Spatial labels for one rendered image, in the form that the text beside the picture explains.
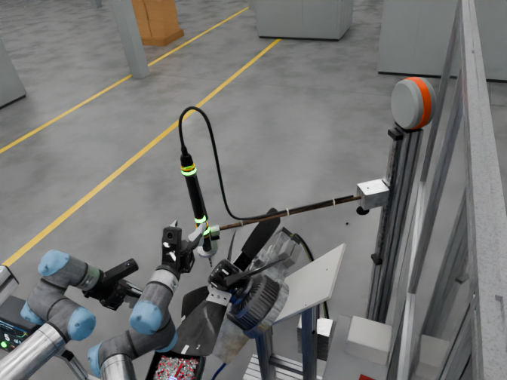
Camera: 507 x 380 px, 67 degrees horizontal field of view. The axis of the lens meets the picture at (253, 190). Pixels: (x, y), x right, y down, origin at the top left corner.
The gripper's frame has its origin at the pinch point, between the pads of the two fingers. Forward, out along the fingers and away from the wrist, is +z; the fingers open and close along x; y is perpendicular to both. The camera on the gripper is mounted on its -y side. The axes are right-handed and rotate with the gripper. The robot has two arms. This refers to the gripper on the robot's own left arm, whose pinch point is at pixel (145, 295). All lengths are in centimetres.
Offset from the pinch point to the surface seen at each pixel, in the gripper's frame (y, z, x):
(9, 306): 40, -14, -49
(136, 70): -174, 139, -596
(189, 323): 3.4, 24.7, 0.0
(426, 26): -431, 297, -226
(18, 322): 39, -13, -37
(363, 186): -74, 30, 27
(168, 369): 30, 45, -15
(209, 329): -0.1, 26.5, 8.3
